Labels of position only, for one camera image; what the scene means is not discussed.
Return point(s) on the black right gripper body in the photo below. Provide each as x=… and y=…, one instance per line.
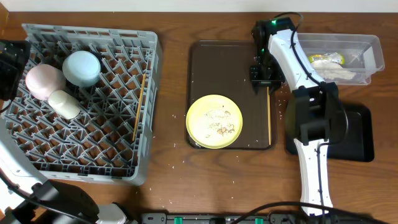
x=266, y=83

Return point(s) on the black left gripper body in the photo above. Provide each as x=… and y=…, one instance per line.
x=8, y=83

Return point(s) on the wooden chopstick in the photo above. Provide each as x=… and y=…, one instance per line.
x=138, y=112
x=269, y=116

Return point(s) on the pink bowl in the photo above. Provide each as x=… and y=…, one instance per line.
x=42, y=80

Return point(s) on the light blue bowl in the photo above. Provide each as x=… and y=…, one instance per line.
x=82, y=69

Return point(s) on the green snack wrapper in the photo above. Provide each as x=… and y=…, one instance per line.
x=334, y=57

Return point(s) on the cream plastic cup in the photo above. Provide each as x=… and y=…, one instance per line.
x=64, y=104

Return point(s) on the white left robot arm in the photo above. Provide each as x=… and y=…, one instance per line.
x=27, y=196

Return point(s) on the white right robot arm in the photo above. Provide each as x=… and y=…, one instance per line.
x=311, y=110

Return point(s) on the dark brown serving tray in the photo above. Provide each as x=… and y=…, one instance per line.
x=221, y=67

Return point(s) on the clear plastic bin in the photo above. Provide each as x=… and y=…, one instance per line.
x=363, y=53

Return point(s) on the yellow plate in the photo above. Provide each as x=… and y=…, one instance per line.
x=214, y=121

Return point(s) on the black tray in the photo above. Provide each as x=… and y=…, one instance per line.
x=351, y=128

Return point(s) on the grey plastic dish rack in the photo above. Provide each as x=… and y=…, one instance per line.
x=96, y=146

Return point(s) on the black power strip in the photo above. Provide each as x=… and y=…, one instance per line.
x=162, y=218

